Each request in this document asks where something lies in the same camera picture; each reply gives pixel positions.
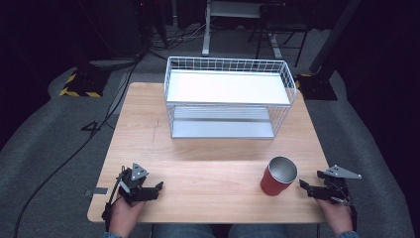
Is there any person's left hand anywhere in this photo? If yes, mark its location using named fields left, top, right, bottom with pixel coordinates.
left=108, top=195, right=147, bottom=238

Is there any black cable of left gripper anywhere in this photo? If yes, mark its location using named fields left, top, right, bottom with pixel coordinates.
left=101, top=166, right=129, bottom=232

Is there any bundle of floor cables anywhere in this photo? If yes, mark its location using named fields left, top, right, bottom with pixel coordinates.
left=144, top=19, right=209, bottom=62

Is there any black floor tape mark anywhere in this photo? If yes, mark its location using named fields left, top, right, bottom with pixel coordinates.
left=80, top=120, right=102, bottom=139

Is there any white desk frame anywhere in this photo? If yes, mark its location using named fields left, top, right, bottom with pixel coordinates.
left=201, top=0, right=285, bottom=60

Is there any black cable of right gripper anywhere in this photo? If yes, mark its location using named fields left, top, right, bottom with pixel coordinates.
left=330, top=189, right=359, bottom=232

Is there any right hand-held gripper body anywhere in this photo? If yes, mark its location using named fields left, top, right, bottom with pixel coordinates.
left=312, top=164, right=363, bottom=206

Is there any long black floor cable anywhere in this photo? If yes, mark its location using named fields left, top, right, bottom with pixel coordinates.
left=13, top=60, right=142, bottom=238

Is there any grey tape strip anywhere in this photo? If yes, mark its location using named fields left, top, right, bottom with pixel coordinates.
left=84, top=186, right=109, bottom=198

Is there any black metal chair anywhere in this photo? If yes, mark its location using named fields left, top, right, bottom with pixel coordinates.
left=247, top=2, right=312, bottom=68

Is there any red metal cup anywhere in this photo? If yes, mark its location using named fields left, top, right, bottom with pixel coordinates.
left=260, top=156, right=299, bottom=197

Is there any person's right leg in jeans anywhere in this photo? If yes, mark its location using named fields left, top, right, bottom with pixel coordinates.
left=227, top=223, right=292, bottom=238

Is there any white wire shelf rack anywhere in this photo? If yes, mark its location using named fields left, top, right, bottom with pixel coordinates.
left=163, top=56, right=298, bottom=140

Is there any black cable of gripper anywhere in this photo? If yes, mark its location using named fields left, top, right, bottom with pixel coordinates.
left=101, top=166, right=129, bottom=232
left=330, top=189, right=359, bottom=232

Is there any person's leg in jeans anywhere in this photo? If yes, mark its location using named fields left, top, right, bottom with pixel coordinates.
left=227, top=223, right=292, bottom=238
left=153, top=223, right=213, bottom=238

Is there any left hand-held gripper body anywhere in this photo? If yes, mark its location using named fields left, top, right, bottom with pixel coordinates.
left=115, top=162, right=158, bottom=205

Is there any person's right hand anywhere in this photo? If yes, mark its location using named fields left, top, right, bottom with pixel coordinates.
left=316, top=197, right=355, bottom=236

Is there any black slanted stand pole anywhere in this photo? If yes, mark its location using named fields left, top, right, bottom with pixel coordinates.
left=308, top=0, right=363, bottom=75

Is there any person's left leg in jeans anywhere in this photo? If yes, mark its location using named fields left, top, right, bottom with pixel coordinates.
left=153, top=223, right=213, bottom=238

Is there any black yellow striped stand base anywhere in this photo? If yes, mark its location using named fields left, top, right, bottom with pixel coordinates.
left=294, top=72, right=339, bottom=101
left=58, top=66, right=113, bottom=99

